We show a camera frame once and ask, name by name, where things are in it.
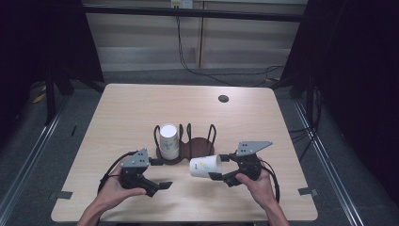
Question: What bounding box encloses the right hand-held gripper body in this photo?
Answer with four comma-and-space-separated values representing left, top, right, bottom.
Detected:
222, 140, 273, 188

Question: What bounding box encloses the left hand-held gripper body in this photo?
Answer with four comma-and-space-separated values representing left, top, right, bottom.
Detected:
119, 148, 161, 198

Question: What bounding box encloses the printed white paper cup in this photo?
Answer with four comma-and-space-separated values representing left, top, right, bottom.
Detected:
188, 154, 223, 179

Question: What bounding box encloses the stack of white paper cups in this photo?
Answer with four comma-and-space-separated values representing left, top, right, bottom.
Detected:
159, 123, 181, 160

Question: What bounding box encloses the dark brown double cup holder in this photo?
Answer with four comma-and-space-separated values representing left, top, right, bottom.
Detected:
153, 122, 217, 166

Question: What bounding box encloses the person's left hand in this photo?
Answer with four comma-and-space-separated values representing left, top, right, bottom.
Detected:
97, 164, 149, 213

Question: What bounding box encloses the person's right hand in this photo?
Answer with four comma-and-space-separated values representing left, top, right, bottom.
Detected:
235, 168, 278, 212

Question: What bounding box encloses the grey tape strip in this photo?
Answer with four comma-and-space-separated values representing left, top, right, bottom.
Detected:
56, 190, 73, 201
297, 186, 319, 197

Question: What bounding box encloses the yellow floor scrap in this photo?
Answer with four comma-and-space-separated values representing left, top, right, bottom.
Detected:
32, 92, 47, 105

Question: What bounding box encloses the dark curtain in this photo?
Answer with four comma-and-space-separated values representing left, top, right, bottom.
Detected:
0, 0, 105, 142
279, 0, 399, 206

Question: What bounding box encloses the black horizontal bar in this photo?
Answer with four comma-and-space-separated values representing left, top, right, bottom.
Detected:
83, 5, 305, 23

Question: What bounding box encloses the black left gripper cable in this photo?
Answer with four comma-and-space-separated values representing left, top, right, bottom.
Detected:
97, 151, 139, 194

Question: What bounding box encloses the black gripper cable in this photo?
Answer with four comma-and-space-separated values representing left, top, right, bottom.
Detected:
97, 151, 139, 194
258, 159, 281, 204

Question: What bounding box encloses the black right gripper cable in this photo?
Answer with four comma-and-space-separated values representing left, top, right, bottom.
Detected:
258, 159, 281, 204

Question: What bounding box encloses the bundle of black floor cables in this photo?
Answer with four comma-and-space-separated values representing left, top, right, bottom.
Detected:
288, 88, 325, 162

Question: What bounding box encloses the metal floor rail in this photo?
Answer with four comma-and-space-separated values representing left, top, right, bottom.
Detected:
0, 102, 65, 219
293, 100, 365, 226

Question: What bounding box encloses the long black wall cable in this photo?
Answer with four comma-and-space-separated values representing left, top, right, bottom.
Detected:
175, 15, 285, 88

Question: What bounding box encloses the black stand post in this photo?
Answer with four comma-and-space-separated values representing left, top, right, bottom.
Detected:
44, 70, 58, 126

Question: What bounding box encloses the white wall socket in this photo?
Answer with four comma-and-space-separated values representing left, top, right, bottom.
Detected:
170, 0, 194, 9

